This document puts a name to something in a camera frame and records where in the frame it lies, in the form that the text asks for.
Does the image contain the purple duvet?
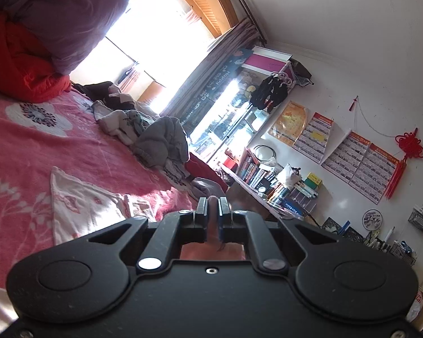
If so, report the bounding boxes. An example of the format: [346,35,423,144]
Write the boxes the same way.
[0,0,131,76]

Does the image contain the row of books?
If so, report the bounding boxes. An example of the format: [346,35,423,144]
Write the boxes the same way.
[238,148,279,198]

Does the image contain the light blue printed garment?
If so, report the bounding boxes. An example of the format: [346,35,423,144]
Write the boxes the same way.
[125,111,152,134]

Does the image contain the pink printed garment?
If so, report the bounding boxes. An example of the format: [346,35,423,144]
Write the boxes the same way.
[50,166,245,261]

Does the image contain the red calendar poster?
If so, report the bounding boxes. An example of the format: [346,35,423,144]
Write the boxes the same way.
[292,113,335,164]
[321,131,371,184]
[349,143,400,205]

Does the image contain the red print plastic bag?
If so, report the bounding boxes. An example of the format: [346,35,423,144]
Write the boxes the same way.
[405,285,423,323]

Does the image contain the pink floral blanket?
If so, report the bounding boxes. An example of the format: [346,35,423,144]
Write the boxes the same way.
[0,86,230,289]

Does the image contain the lavender cloth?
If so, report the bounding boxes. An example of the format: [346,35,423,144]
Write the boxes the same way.
[192,178,227,198]

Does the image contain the yellow green box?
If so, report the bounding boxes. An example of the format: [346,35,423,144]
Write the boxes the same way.
[305,172,323,189]

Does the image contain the black hanging bag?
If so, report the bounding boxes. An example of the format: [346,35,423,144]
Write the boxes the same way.
[250,72,290,111]

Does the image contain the yellow poster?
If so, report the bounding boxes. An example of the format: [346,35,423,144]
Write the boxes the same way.
[268,100,309,146]

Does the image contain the red knot ornament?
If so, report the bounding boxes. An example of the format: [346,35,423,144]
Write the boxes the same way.
[384,128,423,201]

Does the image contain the white plastic bag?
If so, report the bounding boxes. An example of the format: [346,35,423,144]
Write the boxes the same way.
[275,164,302,189]

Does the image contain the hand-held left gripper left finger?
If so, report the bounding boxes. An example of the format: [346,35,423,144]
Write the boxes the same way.
[88,197,209,273]

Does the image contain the glass display cabinet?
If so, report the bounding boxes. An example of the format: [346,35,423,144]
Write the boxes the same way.
[190,46,312,184]

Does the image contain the white garment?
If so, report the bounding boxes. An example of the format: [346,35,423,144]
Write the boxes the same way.
[93,100,152,146]

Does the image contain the round printed hand fan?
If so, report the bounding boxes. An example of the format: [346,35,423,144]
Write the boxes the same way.
[362,208,383,229]

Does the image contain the red quilt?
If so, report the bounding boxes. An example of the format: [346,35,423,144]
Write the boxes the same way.
[0,10,72,103]

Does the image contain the wire wall basket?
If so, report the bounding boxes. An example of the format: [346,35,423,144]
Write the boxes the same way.
[408,207,423,235]

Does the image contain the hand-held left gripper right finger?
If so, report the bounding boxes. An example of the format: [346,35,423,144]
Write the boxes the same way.
[216,196,339,272]

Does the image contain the black garment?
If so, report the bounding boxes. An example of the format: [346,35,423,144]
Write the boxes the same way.
[72,82,115,101]

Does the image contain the red cloth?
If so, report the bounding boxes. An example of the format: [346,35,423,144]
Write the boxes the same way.
[185,151,230,191]

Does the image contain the dark printed curtain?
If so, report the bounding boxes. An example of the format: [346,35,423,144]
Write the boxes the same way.
[166,17,268,141]

